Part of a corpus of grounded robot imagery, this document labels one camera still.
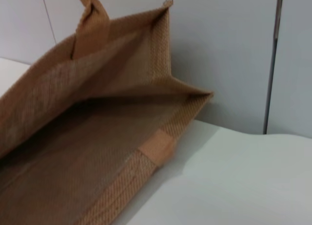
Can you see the brown woven handbag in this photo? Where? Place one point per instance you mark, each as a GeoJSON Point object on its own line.
{"type": "Point", "coordinates": [85, 127]}

